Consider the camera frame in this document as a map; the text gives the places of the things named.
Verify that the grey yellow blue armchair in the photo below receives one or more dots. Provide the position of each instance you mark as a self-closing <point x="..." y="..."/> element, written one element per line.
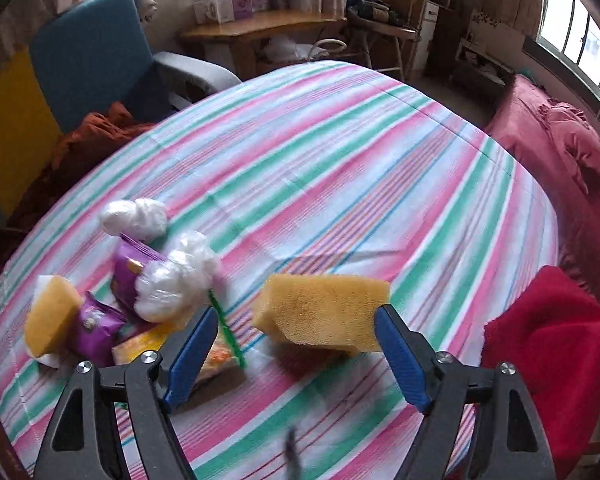
<point x="90" y="50"/>

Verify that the barred side window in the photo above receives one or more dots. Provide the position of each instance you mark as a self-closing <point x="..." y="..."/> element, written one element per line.
<point x="580" y="35"/>

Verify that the brown blanket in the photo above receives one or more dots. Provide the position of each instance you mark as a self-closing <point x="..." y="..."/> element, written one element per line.
<point x="95" y="135"/>

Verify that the green yellow packet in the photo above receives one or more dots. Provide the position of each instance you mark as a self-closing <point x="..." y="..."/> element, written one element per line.
<point x="227" y="345"/>

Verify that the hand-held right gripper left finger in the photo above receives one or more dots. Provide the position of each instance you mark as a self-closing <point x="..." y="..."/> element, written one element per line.
<point x="190" y="355"/>

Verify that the striped bed sheet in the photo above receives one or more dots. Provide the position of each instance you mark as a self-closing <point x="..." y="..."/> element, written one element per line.
<point x="330" y="160"/>

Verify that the pink bed blanket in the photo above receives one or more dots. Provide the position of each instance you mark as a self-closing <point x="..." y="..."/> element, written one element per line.
<point x="570" y="160"/>

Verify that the plastic-wrapped white ball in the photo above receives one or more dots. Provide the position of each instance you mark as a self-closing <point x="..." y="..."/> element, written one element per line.
<point x="135" y="217"/>
<point x="180" y="280"/>

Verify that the white plastic bag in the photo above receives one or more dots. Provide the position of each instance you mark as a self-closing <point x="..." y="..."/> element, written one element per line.
<point x="290" y="49"/>

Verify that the red cloth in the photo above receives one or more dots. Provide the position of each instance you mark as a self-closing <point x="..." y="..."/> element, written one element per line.
<point x="550" y="350"/>

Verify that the white appliance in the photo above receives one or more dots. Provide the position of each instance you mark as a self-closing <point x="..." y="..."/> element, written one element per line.
<point x="431" y="35"/>

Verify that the low cluttered shelf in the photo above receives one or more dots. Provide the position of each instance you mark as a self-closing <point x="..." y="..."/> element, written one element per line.
<point x="482" y="65"/>

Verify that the wooden desk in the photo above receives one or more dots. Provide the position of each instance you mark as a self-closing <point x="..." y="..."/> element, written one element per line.
<point x="265" y="27"/>

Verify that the purple packet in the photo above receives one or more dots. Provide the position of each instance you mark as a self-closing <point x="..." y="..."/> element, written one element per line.
<point x="97" y="330"/>
<point x="132" y="272"/>

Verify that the pink carton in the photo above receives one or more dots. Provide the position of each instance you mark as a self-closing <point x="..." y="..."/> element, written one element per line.
<point x="260" y="1"/>

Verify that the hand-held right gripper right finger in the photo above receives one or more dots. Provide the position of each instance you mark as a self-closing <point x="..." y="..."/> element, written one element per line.
<point x="400" y="355"/>

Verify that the light wooden chair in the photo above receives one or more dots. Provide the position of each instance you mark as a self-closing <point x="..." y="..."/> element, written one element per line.
<point x="385" y="25"/>

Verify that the cardboard box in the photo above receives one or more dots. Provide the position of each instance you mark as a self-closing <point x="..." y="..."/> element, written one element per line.
<point x="497" y="30"/>

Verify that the purple carton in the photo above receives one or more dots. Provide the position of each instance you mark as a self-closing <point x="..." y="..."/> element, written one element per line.
<point x="241" y="5"/>

